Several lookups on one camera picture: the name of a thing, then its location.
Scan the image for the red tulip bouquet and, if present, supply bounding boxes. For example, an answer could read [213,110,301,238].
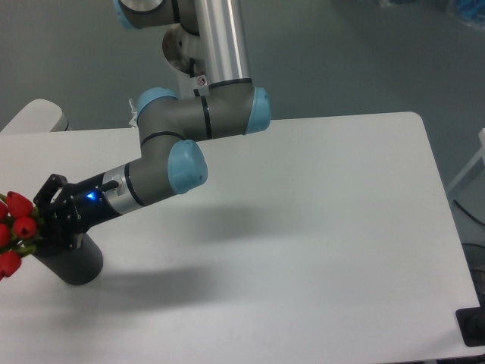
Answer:
[1,191,45,280]

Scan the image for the white furniture frame right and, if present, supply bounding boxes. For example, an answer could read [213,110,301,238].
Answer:
[446,129,484,199]

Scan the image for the dark grey ribbed vase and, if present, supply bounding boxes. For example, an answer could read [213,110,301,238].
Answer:
[33,234,104,286]

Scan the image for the black cable on floor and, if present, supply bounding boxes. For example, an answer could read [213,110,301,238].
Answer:
[453,199,485,227]

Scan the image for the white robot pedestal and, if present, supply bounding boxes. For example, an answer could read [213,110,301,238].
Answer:
[127,24,210,129]

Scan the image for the black box at table edge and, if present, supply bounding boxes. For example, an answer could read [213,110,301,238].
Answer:
[455,307,484,347]

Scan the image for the blue plastic bag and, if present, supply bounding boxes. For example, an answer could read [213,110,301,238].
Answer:
[445,0,484,30]

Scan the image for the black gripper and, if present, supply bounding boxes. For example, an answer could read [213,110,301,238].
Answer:
[33,174,120,250]

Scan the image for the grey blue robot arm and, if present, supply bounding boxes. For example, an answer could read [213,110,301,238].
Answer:
[34,1,271,256]

